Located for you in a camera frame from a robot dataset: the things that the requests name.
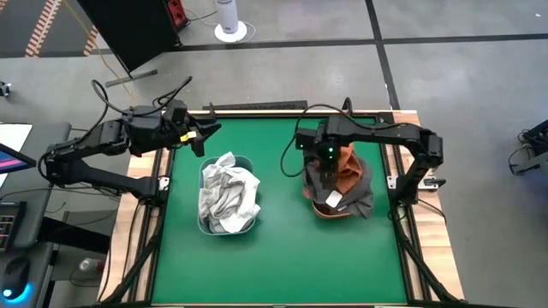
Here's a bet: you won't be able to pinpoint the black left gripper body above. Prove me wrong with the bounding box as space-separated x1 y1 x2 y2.
160 99 203 149

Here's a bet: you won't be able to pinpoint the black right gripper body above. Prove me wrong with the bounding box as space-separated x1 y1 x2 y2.
294 115 345 169

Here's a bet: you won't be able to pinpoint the orange towel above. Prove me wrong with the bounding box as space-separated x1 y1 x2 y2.
332 143 365 194

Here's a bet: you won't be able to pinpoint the plain white towel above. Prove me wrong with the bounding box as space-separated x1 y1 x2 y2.
200 151 263 234

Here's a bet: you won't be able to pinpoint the orange plastic basket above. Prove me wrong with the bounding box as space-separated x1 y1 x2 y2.
302 187 343 221

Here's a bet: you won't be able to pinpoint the teal plastic basket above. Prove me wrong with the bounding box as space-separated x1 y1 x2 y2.
196 154 261 237

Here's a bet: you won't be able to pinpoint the light grey waffle towel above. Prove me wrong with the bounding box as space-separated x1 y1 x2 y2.
198 165 260 224

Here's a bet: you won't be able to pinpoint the long black bar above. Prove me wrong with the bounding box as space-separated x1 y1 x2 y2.
201 99 309 112

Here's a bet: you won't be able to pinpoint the green table mat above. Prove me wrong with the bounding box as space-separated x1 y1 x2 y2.
150 115 408 305

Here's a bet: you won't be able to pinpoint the black panel on stand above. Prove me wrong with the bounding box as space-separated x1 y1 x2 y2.
75 0 183 89

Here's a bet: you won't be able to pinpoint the white tower fan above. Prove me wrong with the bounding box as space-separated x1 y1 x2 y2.
212 0 249 44

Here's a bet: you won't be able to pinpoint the red power strip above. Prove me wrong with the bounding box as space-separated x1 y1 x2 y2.
165 0 190 29

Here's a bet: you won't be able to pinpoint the plastic bottle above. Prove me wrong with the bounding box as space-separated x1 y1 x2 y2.
78 258 105 275

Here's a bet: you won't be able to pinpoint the white paper sheet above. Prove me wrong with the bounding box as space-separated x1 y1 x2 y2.
0 123 34 189

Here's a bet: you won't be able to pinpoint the computer monitor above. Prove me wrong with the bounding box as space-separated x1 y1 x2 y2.
0 143 38 175

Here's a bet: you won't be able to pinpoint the grey desk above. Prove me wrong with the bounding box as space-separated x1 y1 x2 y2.
0 121 73 308

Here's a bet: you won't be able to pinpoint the dark floor mat orange stripes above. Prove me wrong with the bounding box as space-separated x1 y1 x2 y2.
0 0 100 59

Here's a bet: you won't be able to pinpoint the backlit keyboard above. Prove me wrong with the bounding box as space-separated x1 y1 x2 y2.
0 200 28 253

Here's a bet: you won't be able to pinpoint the black floor equipment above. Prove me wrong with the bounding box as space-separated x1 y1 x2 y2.
507 118 548 175

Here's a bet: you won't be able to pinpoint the black computer mouse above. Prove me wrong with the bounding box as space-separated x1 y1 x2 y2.
1 256 32 301

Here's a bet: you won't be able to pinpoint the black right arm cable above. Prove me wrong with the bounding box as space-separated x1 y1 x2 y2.
279 103 344 179

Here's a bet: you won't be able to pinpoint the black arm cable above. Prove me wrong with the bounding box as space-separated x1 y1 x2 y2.
91 75 194 119
279 103 344 179

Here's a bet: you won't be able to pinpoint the black metal table frame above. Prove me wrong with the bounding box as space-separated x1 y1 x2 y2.
98 109 466 308

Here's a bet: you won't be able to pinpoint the yellow cable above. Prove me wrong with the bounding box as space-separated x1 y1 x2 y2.
62 0 140 112

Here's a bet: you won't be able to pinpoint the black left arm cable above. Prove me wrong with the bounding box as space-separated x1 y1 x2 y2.
91 75 194 119

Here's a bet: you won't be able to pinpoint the black base clamp handle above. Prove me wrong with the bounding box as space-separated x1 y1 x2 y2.
420 176 447 190

